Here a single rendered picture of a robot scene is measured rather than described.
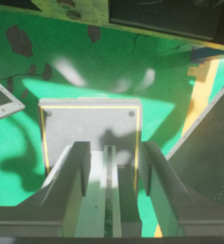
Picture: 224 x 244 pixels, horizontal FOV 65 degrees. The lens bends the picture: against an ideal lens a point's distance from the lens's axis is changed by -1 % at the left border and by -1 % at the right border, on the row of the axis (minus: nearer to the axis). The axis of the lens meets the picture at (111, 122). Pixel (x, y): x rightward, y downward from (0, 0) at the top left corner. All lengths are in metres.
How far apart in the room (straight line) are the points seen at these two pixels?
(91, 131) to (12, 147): 0.87
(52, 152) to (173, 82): 1.08
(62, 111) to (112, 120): 0.34
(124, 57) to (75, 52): 0.39
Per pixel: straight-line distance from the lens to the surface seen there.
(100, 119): 1.19
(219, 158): 0.70
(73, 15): 0.72
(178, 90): 1.58
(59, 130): 1.26
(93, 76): 1.48
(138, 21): 0.74
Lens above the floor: 1.47
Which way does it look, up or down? 75 degrees down
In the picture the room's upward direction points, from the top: 179 degrees clockwise
